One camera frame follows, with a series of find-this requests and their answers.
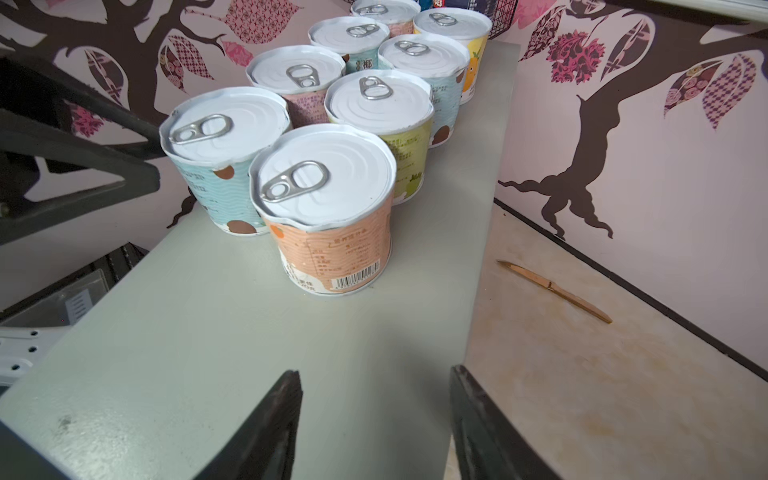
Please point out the white green labelled can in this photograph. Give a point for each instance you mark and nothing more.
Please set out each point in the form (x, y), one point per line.
(355, 39)

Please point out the pale blue labelled can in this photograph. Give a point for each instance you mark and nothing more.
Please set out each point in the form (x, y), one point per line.
(440, 61)

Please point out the wooden knife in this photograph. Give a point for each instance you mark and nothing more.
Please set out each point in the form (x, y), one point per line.
(557, 290)

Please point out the pink labelled can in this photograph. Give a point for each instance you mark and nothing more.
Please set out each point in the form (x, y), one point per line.
(397, 15)
(301, 75)

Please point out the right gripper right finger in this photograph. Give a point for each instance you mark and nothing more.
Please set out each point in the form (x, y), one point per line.
(487, 445)

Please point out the teal labelled can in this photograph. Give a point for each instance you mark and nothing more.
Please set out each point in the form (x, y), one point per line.
(212, 140)

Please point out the yellow labelled can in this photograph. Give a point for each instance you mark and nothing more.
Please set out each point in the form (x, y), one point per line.
(468, 27)

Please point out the black wire basket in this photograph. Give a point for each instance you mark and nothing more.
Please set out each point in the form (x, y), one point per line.
(502, 17)

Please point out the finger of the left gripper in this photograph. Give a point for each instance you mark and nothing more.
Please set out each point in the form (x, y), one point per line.
(34, 97)

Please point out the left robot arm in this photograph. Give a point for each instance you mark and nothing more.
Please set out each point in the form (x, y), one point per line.
(23, 347)

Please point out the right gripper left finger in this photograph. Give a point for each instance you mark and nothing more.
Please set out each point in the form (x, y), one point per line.
(264, 446)

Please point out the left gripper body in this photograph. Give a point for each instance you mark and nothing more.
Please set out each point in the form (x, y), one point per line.
(69, 299)

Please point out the dark red labelled can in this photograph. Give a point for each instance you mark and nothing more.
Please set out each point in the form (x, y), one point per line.
(486, 7)

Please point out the orange labelled can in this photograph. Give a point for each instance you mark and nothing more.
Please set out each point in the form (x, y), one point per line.
(325, 193)

